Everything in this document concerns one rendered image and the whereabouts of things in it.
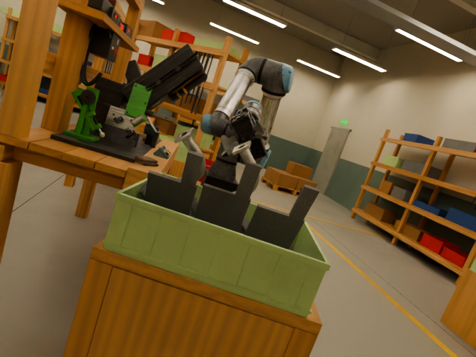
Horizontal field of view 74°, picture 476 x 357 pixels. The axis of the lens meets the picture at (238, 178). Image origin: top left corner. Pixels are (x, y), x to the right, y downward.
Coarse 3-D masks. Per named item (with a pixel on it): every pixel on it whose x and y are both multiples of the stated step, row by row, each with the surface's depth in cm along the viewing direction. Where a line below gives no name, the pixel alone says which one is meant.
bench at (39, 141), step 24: (0, 144) 136; (24, 144) 136; (48, 144) 142; (72, 144) 157; (0, 168) 137; (48, 168) 147; (72, 168) 148; (96, 168) 142; (120, 168) 144; (0, 192) 139; (0, 216) 141; (0, 240) 147
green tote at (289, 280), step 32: (128, 192) 93; (128, 224) 88; (160, 224) 87; (192, 224) 86; (128, 256) 89; (160, 256) 88; (192, 256) 88; (224, 256) 88; (256, 256) 87; (288, 256) 86; (320, 256) 93; (224, 288) 89; (256, 288) 88; (288, 288) 88
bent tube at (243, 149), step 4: (240, 144) 94; (244, 144) 93; (248, 144) 90; (236, 148) 93; (240, 148) 91; (244, 148) 90; (248, 148) 90; (232, 152) 91; (236, 152) 91; (240, 152) 91; (244, 152) 91; (248, 152) 92; (244, 156) 92; (248, 156) 92; (244, 160) 93; (248, 160) 92; (252, 160) 93; (256, 180) 95; (256, 184) 96; (232, 192) 100; (252, 192) 98; (196, 204) 104
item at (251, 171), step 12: (252, 168) 90; (240, 180) 92; (252, 180) 92; (204, 192) 96; (216, 192) 95; (228, 192) 95; (240, 192) 94; (204, 204) 98; (216, 204) 97; (228, 204) 97; (240, 204) 96; (192, 216) 103; (204, 216) 100; (216, 216) 100; (228, 216) 99; (240, 216) 98; (228, 228) 101
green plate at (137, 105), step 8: (136, 88) 198; (144, 88) 199; (136, 96) 198; (144, 96) 199; (128, 104) 197; (136, 104) 198; (144, 104) 198; (128, 112) 196; (136, 112) 197; (144, 112) 198
